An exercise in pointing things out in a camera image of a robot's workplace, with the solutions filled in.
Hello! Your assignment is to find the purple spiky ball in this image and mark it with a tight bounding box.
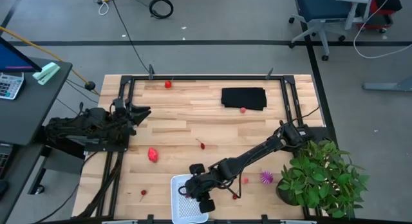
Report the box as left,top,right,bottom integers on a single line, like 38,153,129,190
259,171,274,185

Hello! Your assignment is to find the white perforated plastic basket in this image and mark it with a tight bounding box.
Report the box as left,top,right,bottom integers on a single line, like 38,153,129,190
170,174,209,224

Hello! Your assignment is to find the white looped cable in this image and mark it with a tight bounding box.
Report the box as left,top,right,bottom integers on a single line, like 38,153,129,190
97,0,111,16

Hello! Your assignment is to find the long white cable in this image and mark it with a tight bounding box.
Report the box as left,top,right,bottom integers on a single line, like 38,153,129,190
352,0,412,60

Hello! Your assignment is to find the green potted plant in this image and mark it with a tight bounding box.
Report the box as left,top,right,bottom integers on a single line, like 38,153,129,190
276,139,370,219

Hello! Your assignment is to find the black desk leg frame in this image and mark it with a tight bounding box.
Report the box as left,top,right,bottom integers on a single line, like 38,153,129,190
27,126,87,196

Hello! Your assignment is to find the grey table foot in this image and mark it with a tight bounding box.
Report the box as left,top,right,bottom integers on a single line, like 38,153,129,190
362,76,412,92

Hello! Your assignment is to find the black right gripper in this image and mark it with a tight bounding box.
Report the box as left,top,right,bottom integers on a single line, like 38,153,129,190
184,163,216,215

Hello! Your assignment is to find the black folded cloth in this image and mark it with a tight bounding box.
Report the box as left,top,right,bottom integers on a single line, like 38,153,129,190
220,86,268,111

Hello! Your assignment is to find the thin black cable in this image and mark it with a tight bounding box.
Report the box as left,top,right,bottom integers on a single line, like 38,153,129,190
32,151,99,224

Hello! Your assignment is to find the black desk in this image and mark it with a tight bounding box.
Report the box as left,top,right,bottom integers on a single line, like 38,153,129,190
0,56,73,147

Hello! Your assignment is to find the long black floor cable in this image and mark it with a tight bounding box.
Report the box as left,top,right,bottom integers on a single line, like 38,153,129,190
108,0,152,75

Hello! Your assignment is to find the black keyboard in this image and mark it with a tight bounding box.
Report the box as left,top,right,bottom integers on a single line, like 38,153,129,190
0,143,14,180

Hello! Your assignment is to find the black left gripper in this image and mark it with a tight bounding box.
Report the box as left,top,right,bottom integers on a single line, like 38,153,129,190
124,100,153,127

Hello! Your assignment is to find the computer monitor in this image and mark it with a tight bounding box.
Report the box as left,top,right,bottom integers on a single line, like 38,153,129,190
0,35,42,73

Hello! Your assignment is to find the white desk calculator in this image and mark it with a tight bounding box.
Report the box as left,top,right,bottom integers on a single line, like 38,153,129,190
0,71,25,100

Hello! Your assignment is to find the mint green stapler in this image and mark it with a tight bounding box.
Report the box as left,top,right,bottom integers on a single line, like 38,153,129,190
32,62,61,86

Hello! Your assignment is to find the grey light bar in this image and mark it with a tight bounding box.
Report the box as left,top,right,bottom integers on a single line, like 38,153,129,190
279,219,319,224
101,219,139,224

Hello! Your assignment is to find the office chair with grey base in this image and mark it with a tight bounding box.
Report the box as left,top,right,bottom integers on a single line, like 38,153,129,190
288,0,371,62

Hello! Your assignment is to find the red wheeled cart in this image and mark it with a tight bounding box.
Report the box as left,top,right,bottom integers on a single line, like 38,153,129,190
355,0,403,34

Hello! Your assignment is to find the yellow hose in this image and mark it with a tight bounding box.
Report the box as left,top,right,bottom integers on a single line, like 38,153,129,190
0,26,100,97

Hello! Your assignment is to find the coiled black cable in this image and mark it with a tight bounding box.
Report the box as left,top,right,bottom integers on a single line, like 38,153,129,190
148,0,174,20

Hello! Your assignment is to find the dark grey lower desk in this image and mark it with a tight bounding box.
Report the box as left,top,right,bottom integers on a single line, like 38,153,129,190
0,142,46,224

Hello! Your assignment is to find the large red strawberry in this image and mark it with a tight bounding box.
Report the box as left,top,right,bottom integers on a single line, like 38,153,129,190
147,147,160,163

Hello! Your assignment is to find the black aluminium table frame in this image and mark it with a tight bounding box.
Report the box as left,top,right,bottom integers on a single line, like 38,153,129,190
75,73,337,224

